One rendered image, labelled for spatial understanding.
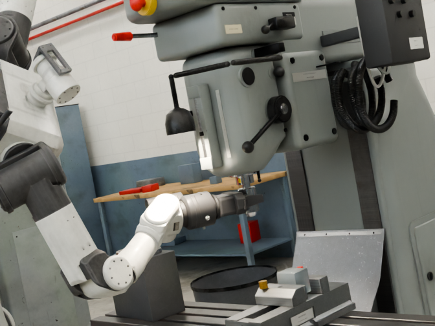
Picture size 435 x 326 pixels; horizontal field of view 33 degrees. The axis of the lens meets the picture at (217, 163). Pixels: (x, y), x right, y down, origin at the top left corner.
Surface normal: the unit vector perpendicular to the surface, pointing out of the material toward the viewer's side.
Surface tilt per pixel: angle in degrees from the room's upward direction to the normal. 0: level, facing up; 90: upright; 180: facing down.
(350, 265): 62
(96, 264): 78
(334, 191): 90
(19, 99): 58
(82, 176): 90
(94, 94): 90
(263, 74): 90
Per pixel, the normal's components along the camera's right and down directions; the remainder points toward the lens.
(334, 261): -0.70, -0.29
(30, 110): 0.65, -0.63
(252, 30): 0.71, -0.09
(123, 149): -0.69, 0.16
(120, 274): 0.68, -0.31
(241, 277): -0.22, 0.03
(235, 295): 0.03, 0.11
